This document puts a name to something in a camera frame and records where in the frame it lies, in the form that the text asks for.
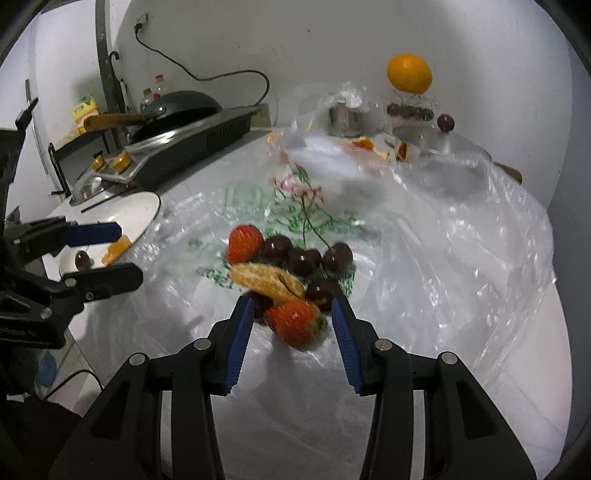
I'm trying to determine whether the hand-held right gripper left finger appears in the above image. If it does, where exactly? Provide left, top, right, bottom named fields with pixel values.
left=48, top=294, right=256, bottom=480

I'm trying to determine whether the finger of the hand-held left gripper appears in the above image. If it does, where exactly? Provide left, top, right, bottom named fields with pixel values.
left=28, top=263, right=144, bottom=319
left=11, top=218, right=123, bottom=259

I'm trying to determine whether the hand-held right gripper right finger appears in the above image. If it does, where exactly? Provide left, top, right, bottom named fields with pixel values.
left=330, top=294, right=539, bottom=480

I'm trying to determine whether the small orange piece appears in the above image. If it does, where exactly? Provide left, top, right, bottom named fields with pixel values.
left=100, top=234, right=132, bottom=267

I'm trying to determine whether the white round plate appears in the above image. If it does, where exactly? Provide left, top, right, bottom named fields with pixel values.
left=59, top=191, right=162, bottom=282

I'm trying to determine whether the red strawberry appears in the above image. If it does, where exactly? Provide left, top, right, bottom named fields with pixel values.
left=264, top=299, right=329, bottom=349
left=227, top=224, right=265, bottom=265

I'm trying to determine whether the orange slice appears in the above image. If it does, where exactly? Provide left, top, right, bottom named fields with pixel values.
left=228, top=261, right=306, bottom=301

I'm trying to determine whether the clear printed plastic bag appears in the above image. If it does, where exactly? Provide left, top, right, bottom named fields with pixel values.
left=154, top=124, right=557, bottom=416

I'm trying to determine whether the black chopstick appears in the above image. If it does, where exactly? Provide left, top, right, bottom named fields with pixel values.
left=81, top=195, right=124, bottom=213

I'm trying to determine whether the yellow plastic bottle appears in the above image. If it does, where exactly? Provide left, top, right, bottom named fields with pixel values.
left=71, top=93, right=101, bottom=134

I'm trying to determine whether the steel induction cooker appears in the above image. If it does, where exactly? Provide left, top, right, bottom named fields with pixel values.
left=74, top=105, right=264, bottom=190

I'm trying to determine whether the grey vertical pipe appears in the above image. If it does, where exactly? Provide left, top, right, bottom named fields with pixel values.
left=93, top=0, right=122, bottom=155

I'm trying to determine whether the steel cup in plastic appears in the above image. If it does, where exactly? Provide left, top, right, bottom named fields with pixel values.
left=298, top=82, right=384, bottom=139

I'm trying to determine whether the cluster of dark cherries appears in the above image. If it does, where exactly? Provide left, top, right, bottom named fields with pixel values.
left=387, top=102, right=435, bottom=120

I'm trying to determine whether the glass fruit dish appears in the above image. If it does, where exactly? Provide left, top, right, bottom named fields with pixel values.
left=382, top=90, right=438, bottom=124

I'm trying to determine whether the whole orange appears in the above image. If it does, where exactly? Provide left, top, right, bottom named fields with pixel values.
left=387, top=53, right=433, bottom=93

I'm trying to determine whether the black wire rack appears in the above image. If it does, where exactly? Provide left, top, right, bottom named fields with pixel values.
left=47, top=142, right=71, bottom=195

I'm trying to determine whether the thin black cable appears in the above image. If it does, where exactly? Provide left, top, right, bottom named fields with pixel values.
left=44, top=368, right=105, bottom=402

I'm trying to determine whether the dark wok with wooden handle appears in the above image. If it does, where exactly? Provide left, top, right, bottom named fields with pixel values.
left=83, top=91, right=225, bottom=141

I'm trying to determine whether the black power cable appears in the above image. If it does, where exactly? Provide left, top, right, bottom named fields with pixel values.
left=135, top=25, right=271, bottom=106

